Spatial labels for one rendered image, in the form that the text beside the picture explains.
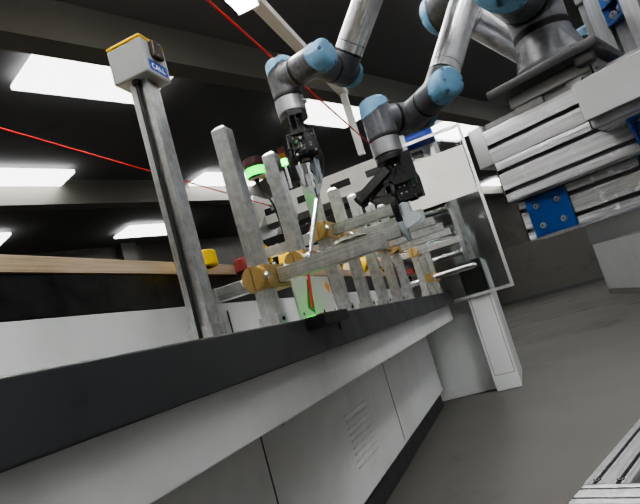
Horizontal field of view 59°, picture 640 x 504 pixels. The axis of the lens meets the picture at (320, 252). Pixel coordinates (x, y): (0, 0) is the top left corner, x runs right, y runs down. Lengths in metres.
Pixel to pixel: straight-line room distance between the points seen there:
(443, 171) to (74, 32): 2.71
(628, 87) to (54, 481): 0.99
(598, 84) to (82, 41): 3.85
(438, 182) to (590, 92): 2.87
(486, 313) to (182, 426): 3.18
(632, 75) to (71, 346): 1.01
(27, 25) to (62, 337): 3.56
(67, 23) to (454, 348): 3.47
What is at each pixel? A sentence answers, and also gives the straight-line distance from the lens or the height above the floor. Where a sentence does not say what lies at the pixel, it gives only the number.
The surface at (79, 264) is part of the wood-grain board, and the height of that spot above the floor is 0.89.
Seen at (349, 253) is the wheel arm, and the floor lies 0.80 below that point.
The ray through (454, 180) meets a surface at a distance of 3.91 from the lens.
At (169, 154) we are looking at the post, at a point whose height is 1.01.
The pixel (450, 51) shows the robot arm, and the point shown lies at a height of 1.20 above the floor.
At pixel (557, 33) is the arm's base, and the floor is 1.10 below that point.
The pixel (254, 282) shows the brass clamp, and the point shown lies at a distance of 1.14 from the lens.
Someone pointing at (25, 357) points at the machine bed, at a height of 0.74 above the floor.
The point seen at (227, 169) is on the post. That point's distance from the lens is 1.22.
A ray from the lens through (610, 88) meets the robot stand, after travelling 1.10.
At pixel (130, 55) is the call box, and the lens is 1.05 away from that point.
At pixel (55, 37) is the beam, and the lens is 4.45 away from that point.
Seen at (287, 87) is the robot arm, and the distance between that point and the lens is 1.48.
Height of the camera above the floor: 0.65
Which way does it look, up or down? 8 degrees up
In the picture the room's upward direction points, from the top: 16 degrees counter-clockwise
